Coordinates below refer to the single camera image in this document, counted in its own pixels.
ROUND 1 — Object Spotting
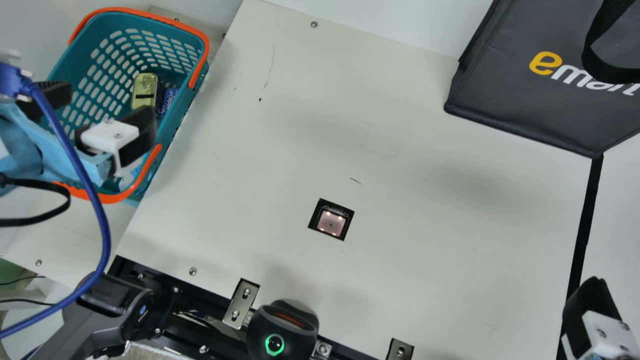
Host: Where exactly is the black cable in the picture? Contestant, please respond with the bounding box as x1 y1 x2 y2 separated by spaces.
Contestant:
0 172 72 229

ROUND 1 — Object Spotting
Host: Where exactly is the teal shopping basket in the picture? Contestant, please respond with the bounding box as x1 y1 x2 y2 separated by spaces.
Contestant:
47 7 211 207

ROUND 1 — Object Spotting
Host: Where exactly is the black strip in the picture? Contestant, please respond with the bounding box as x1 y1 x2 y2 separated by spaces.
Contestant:
556 155 605 360

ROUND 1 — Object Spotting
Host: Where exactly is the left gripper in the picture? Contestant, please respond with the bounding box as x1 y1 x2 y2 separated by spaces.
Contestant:
0 81 159 187

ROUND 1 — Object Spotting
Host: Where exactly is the black device with green light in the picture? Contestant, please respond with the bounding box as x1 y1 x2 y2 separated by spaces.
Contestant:
245 299 320 359

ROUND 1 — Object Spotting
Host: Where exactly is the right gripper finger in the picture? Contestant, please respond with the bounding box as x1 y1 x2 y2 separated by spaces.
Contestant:
560 276 640 360

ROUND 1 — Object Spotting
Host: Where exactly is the small blue gum pack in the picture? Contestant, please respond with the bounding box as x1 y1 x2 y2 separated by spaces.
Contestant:
156 87 180 119

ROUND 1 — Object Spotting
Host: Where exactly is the dark grey bag with straps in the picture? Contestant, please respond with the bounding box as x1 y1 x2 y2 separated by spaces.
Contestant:
444 0 640 160

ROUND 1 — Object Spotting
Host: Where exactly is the small square scanner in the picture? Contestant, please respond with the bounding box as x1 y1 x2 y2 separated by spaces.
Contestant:
307 198 355 242

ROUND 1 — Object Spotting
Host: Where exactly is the blue cable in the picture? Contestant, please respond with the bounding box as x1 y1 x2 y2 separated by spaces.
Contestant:
0 62 112 340

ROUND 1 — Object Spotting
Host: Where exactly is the gold rectangular tin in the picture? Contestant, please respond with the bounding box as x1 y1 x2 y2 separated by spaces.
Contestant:
131 73 159 112

